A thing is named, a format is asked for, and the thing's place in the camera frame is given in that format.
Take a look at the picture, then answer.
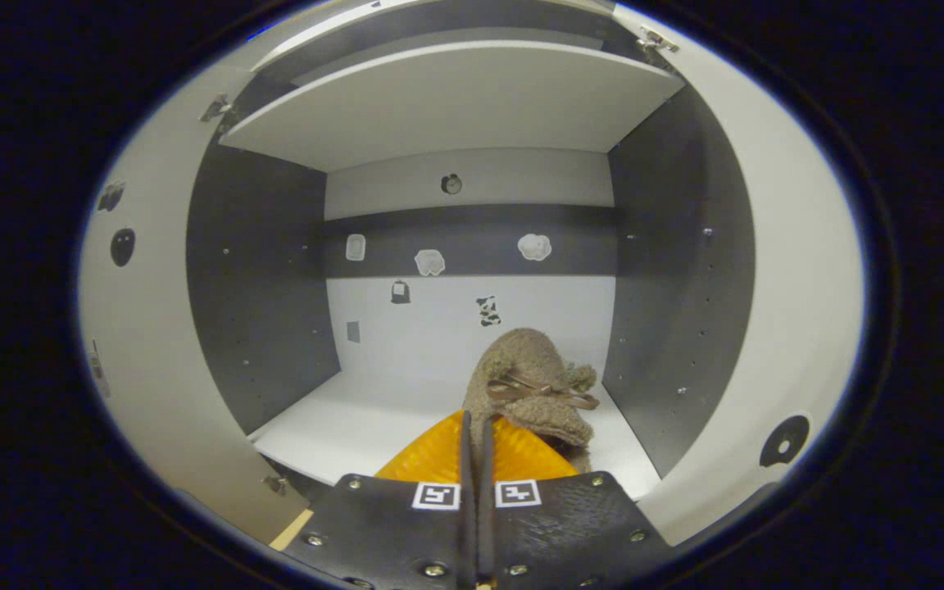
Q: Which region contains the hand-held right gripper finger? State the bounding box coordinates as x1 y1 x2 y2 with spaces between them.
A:
479 414 674 590
282 410 478 590

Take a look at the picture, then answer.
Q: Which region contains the brown fuzzy shoe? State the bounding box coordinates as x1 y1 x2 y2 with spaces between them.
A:
462 328 601 476

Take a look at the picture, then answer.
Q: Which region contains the white shoe cabinet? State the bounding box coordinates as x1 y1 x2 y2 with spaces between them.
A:
185 0 760 502

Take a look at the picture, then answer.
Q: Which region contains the white cabinet door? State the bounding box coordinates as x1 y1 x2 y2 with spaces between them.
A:
611 4 868 548
77 64 313 548

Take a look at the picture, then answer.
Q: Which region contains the white cabinet shelf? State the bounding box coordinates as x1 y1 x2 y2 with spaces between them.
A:
218 39 686 173

